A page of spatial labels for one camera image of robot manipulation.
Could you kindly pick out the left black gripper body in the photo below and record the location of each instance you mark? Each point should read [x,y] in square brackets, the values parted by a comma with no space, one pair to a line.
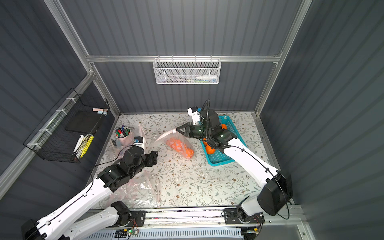
[150,158]

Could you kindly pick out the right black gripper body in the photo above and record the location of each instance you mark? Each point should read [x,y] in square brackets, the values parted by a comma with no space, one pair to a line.
[189,130]

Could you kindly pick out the orange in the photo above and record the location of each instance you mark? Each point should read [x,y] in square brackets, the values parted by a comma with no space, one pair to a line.
[176,144]
[188,153]

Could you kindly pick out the clear pink-dotted zip-top bag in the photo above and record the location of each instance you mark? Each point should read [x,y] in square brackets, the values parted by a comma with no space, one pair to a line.
[135,192]

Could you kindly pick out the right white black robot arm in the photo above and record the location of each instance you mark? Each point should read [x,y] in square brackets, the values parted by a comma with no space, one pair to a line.
[276,186]

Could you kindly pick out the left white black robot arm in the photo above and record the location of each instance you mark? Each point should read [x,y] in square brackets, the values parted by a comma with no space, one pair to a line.
[64,224]

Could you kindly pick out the pink pen cup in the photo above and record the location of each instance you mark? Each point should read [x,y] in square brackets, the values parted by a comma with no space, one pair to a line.
[124,135]

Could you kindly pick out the yellow marker in basket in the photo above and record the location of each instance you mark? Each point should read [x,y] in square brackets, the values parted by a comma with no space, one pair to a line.
[84,145]

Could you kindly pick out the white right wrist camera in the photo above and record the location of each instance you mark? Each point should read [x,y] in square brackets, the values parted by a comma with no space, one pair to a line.
[194,113]

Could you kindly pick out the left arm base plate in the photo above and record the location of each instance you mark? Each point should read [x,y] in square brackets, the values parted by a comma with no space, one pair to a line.
[134,218]

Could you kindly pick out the white wire wall basket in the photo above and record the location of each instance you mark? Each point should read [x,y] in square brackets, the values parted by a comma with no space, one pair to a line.
[187,72]

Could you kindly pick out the black wire wall basket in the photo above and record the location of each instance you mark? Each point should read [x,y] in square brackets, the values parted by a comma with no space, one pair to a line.
[59,138]

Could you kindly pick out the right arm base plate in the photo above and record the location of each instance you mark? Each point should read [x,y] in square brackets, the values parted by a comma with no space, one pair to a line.
[234,216]

